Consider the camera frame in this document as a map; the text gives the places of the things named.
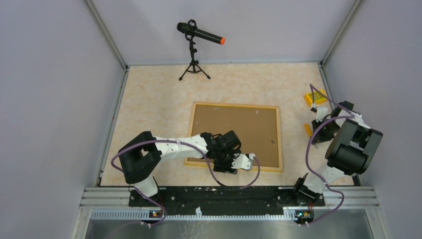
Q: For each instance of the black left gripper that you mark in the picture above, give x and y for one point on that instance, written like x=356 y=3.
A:
x=227 y=168

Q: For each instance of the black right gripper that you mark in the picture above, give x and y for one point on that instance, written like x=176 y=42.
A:
x=318 y=137

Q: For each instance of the yellow wooden picture frame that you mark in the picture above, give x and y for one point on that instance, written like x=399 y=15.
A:
x=263 y=107

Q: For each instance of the yellow handled screwdriver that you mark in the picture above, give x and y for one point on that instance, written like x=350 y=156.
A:
x=308 y=130

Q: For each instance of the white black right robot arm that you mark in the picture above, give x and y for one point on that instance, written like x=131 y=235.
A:
x=353 y=145

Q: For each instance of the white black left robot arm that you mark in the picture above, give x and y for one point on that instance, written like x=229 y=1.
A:
x=140 y=156

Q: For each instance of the yellow screwdriver bit box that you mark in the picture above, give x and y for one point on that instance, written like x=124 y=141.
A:
x=316 y=98

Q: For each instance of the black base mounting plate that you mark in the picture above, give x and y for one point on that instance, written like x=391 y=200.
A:
x=286 y=196

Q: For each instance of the black microphone tripod stand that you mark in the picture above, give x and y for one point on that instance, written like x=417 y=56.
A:
x=193 y=66

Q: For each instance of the black microphone orange tip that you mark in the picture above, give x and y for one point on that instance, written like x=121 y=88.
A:
x=202 y=34

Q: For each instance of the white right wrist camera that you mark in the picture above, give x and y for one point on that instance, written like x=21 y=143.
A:
x=321 y=112

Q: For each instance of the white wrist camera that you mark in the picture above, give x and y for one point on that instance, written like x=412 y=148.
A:
x=243 y=161
x=321 y=112

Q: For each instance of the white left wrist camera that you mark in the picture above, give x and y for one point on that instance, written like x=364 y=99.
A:
x=243 y=161

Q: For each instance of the brown frame backing board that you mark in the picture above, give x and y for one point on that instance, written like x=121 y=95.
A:
x=250 y=128

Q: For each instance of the aluminium front rail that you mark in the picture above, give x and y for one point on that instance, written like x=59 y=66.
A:
x=125 y=203

